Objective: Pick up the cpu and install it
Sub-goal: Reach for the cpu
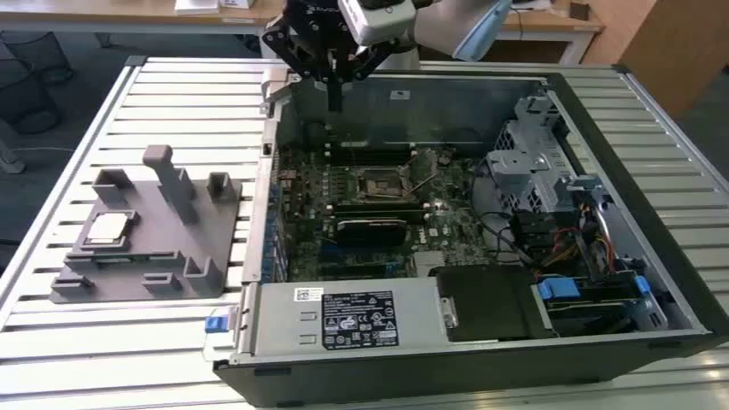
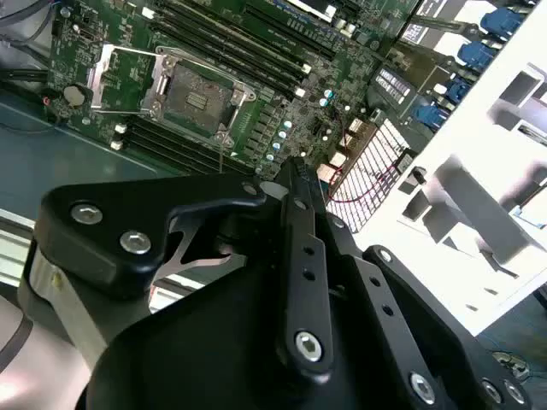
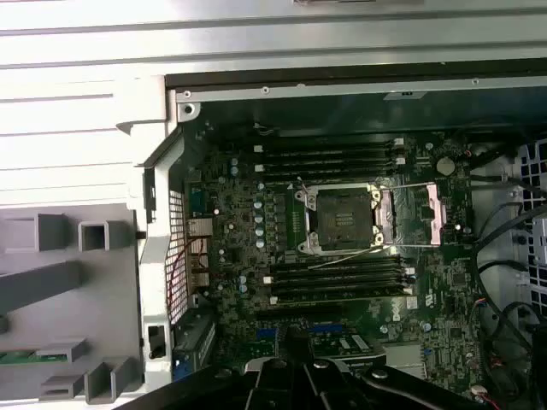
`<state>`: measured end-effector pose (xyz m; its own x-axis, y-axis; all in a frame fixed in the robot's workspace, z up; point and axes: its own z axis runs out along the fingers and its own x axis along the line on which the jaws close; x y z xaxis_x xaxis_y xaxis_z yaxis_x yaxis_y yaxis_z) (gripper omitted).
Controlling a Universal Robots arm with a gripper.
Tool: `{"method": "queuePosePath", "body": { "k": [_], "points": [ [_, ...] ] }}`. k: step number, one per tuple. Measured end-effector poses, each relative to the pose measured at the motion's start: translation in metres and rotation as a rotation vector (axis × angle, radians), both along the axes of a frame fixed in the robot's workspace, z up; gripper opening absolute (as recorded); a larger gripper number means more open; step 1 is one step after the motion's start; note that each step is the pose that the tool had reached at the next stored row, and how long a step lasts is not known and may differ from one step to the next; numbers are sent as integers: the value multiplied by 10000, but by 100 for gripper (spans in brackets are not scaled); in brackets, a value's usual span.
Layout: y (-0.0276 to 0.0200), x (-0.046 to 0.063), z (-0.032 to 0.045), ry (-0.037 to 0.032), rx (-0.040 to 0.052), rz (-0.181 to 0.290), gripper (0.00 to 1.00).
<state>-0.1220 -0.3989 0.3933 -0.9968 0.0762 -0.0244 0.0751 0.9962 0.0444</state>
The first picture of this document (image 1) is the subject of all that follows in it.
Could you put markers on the black expansion slot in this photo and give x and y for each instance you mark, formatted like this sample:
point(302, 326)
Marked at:
point(354, 271)

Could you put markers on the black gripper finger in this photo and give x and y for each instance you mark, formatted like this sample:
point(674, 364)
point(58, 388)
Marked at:
point(376, 53)
point(284, 47)

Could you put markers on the round coin battery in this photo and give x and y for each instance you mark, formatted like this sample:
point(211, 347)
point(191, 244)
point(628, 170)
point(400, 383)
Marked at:
point(444, 159)

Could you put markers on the silver chipset heat sink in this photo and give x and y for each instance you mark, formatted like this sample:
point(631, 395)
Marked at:
point(431, 261)

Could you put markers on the silver topped CPU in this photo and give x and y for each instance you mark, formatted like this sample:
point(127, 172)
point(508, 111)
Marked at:
point(108, 226)

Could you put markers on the small black box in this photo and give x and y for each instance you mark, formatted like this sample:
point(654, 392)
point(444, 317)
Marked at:
point(580, 10)

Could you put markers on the wooden cabinet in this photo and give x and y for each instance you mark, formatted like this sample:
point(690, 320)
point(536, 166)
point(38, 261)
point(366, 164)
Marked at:
point(672, 42)

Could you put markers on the low profile graphics card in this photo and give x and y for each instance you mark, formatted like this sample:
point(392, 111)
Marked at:
point(371, 232)

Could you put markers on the silver power supply unit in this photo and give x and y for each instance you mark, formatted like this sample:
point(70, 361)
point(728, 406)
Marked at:
point(274, 324)

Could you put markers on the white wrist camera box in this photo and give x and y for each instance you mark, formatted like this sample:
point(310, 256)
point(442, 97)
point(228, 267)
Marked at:
point(382, 25)

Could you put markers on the open black PC case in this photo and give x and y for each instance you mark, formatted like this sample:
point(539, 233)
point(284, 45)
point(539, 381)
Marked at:
point(456, 376)

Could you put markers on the blue case latch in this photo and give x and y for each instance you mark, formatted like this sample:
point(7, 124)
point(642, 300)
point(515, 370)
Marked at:
point(215, 324)

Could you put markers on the green motherboard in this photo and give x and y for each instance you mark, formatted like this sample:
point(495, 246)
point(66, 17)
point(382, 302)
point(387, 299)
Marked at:
point(456, 226)

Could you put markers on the grey parts rack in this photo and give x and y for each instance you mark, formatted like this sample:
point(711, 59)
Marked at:
point(166, 239)

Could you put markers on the disk bay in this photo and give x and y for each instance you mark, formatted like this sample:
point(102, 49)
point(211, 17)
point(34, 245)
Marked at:
point(592, 316)

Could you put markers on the black plastic shroud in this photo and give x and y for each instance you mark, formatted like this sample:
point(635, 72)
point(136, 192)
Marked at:
point(484, 303)

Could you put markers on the green RAM stick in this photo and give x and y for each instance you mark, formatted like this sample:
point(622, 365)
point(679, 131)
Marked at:
point(376, 213)

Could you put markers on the wooden desk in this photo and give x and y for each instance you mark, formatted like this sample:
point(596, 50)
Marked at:
point(114, 17)

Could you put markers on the blue plastic clip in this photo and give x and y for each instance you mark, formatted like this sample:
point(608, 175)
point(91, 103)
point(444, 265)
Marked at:
point(643, 285)

